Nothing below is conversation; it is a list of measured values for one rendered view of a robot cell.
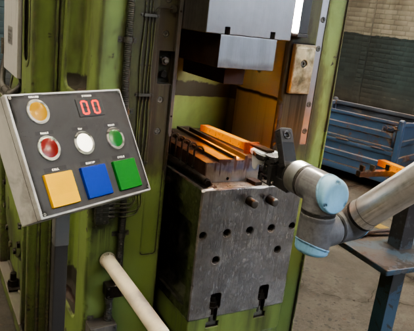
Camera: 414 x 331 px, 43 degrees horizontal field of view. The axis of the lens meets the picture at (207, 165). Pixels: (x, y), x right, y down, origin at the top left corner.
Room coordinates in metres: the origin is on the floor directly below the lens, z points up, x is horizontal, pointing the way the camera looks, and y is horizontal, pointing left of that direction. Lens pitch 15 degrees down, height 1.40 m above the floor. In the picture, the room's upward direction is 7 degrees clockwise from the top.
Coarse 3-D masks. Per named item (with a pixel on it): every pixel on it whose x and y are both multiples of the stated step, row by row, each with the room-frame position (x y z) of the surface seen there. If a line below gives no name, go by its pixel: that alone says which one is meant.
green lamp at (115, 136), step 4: (112, 132) 1.28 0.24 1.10; (116, 132) 1.29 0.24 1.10; (112, 136) 1.27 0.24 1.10; (116, 136) 1.28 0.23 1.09; (120, 136) 1.29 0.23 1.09; (112, 140) 1.26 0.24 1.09; (116, 140) 1.27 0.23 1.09; (120, 140) 1.28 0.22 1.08; (116, 144) 1.27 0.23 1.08; (120, 144) 1.28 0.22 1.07
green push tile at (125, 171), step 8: (120, 160) 1.25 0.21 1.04; (128, 160) 1.27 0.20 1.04; (120, 168) 1.23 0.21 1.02; (128, 168) 1.25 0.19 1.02; (136, 168) 1.27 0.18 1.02; (120, 176) 1.22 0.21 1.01; (128, 176) 1.24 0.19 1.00; (136, 176) 1.26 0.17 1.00; (120, 184) 1.21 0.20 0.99; (128, 184) 1.23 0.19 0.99; (136, 184) 1.25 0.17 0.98
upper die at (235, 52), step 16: (192, 32) 1.70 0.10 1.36; (192, 48) 1.69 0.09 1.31; (208, 48) 1.60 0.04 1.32; (224, 48) 1.55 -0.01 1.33; (240, 48) 1.58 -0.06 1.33; (256, 48) 1.61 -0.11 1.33; (272, 48) 1.64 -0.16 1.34; (208, 64) 1.59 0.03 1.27; (224, 64) 1.56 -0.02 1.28; (240, 64) 1.58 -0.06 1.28; (256, 64) 1.61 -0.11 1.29; (272, 64) 1.64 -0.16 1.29
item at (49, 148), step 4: (44, 140) 1.11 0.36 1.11; (48, 140) 1.12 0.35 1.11; (52, 140) 1.13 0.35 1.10; (44, 144) 1.10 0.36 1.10; (48, 144) 1.11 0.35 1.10; (52, 144) 1.12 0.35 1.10; (56, 144) 1.13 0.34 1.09; (44, 148) 1.10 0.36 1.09; (48, 148) 1.11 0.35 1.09; (52, 148) 1.11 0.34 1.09; (56, 148) 1.12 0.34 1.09; (44, 152) 1.09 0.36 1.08; (48, 152) 1.10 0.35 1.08; (52, 152) 1.11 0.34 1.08; (56, 152) 1.12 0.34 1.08; (48, 156) 1.10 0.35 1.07; (52, 156) 1.10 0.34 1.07
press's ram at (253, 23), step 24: (192, 0) 1.61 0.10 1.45; (216, 0) 1.53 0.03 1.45; (240, 0) 1.57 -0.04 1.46; (264, 0) 1.61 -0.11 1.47; (288, 0) 1.66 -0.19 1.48; (192, 24) 1.60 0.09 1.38; (216, 24) 1.54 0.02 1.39; (240, 24) 1.57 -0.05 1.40; (264, 24) 1.62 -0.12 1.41; (288, 24) 1.66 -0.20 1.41
